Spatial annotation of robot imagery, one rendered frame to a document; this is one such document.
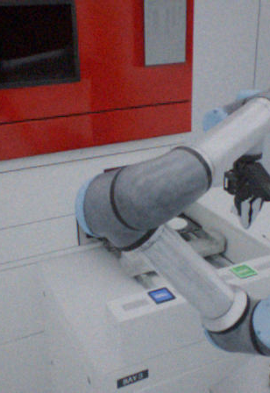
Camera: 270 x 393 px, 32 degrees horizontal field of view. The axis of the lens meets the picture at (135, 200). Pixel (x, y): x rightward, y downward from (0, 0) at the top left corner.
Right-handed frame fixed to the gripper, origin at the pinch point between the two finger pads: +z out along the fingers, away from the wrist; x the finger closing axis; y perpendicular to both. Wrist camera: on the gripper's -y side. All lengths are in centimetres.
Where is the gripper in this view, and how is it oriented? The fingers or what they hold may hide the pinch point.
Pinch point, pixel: (248, 225)
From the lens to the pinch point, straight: 131.2
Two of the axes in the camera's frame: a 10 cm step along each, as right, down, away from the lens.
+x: -9.0, 1.9, -3.8
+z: 0.3, 9.2, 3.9
